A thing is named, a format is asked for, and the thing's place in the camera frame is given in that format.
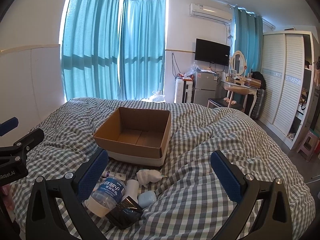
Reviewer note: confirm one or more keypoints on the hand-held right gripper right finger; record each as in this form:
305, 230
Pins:
226, 177

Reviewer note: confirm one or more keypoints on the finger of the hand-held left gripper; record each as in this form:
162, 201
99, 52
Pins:
8, 125
27, 140

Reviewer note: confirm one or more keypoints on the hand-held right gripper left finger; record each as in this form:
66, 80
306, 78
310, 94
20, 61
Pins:
93, 177

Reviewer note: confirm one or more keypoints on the small white tube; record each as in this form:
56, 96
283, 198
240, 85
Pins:
113, 174

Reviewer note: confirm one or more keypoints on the clear dental floss jar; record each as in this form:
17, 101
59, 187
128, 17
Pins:
110, 192

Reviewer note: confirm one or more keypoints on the white plastic bottle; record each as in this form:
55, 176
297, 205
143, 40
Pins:
132, 190

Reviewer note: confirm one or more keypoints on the black glossy pouch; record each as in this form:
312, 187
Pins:
125, 212

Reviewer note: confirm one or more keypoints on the light blue earbuds case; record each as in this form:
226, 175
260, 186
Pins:
147, 200

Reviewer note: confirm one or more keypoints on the cardboard box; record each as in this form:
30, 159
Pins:
140, 135

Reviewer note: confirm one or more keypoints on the grey checked blanket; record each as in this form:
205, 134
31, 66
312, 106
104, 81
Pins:
200, 142

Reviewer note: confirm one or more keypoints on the wooden chair with dark seat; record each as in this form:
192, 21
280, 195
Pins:
225, 102

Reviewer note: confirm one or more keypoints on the dark suitcase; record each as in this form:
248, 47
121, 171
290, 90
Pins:
260, 102

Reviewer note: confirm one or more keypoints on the pink plastic stool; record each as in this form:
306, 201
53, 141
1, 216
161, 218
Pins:
308, 145

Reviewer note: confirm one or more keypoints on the white dressing table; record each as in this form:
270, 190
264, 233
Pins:
250, 91

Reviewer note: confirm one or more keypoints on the silver small fridge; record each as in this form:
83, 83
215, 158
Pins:
205, 87

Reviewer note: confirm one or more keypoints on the white suitcase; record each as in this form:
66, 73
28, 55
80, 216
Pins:
184, 91

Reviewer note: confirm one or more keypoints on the black bag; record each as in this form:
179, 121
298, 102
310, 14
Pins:
258, 80

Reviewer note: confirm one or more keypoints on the white plastic bag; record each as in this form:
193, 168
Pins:
158, 97

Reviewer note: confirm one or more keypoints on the white louvred wardrobe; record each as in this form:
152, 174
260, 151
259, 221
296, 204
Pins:
277, 80

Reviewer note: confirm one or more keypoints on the clear plastic bag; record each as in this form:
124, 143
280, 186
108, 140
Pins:
192, 70

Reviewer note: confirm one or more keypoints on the white oval mirror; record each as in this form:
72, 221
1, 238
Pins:
238, 63

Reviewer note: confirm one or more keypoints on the wide teal curtain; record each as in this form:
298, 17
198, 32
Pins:
90, 42

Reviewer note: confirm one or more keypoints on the narrow teal curtain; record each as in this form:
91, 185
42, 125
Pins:
246, 42

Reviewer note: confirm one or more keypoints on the white air conditioner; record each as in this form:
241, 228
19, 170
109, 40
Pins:
210, 12

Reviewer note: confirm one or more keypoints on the black wall television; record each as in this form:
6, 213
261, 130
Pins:
212, 52

